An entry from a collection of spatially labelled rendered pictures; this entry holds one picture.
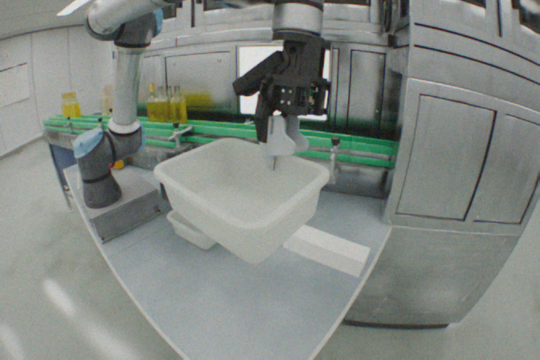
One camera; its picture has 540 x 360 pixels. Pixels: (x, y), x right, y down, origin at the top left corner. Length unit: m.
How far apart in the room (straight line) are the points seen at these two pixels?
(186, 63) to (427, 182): 1.19
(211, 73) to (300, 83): 0.96
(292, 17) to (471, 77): 0.59
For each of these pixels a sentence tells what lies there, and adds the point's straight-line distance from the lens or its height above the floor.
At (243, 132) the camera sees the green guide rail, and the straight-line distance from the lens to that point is 1.05.
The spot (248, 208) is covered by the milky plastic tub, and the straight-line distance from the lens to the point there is 0.40.
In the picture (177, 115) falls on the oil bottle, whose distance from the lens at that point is 1.23.
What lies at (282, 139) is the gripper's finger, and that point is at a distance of 0.37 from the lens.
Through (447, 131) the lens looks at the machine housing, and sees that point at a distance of 0.82.
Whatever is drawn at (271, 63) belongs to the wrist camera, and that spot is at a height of 1.26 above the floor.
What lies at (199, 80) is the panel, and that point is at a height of 1.15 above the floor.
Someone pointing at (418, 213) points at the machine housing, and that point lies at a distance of 0.92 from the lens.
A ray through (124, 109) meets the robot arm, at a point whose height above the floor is 1.14.
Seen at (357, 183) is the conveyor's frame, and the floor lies 0.81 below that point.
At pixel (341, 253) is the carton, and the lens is 0.68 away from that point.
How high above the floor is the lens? 1.28
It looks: 24 degrees down
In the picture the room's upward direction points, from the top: straight up
